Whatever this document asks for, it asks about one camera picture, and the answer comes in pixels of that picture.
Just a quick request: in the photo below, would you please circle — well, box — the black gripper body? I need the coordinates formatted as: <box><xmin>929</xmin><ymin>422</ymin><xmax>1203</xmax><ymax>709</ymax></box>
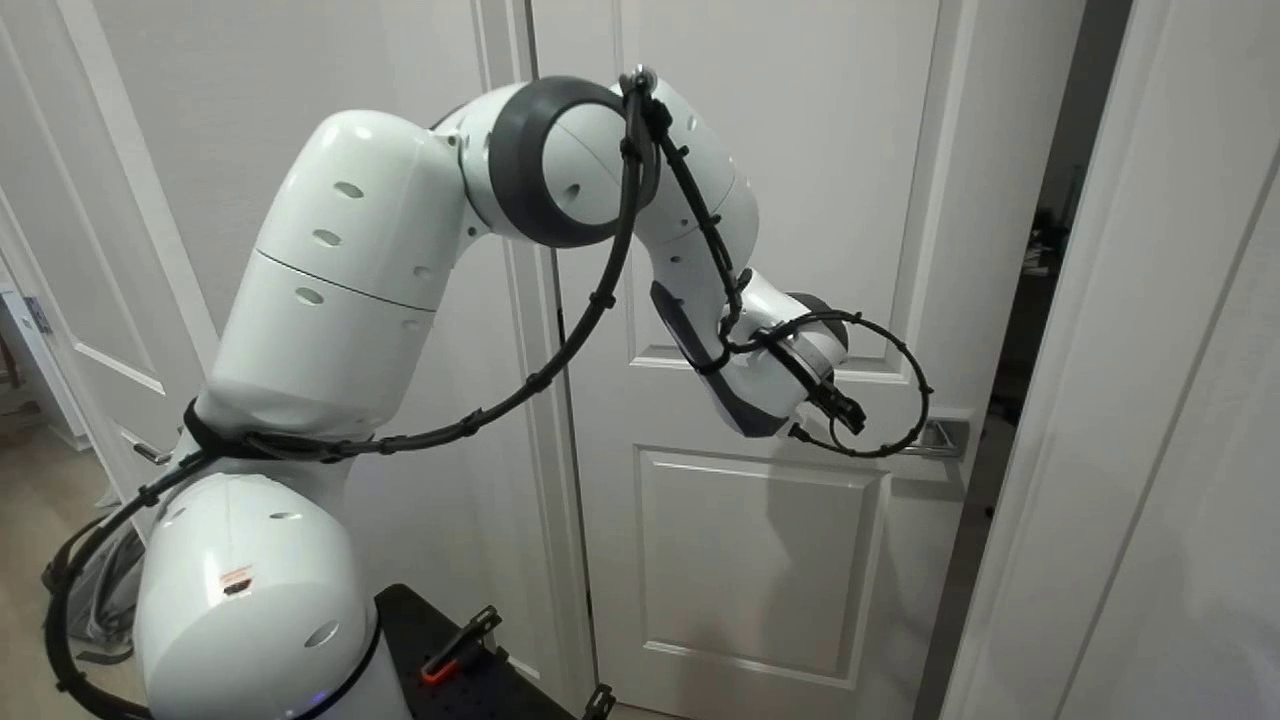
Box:
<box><xmin>808</xmin><ymin>377</ymin><xmax>871</xmax><ymax>435</ymax></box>

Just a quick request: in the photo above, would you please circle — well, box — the silver door lever handle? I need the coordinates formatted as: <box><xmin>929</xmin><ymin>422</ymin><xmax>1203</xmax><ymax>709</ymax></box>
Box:
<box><xmin>909</xmin><ymin>417</ymin><xmax>981</xmax><ymax>465</ymax></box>

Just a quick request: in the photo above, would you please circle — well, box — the white panel door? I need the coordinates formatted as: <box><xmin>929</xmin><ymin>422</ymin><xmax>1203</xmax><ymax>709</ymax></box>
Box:
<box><xmin>522</xmin><ymin>0</ymin><xmax>1090</xmax><ymax>720</ymax></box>

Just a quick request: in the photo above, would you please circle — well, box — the white closet door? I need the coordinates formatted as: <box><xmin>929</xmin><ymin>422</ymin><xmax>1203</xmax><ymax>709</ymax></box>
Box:
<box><xmin>0</xmin><ymin>0</ymin><xmax>225</xmax><ymax>521</ymax></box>

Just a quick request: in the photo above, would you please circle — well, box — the black clamp with orange grip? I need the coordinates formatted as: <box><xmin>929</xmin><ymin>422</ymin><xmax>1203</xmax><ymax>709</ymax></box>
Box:
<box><xmin>412</xmin><ymin>602</ymin><xmax>508</xmax><ymax>697</ymax></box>

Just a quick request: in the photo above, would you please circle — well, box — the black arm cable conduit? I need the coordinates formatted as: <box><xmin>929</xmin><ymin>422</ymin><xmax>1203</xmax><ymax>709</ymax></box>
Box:
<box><xmin>37</xmin><ymin>65</ymin><xmax>936</xmax><ymax>720</ymax></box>

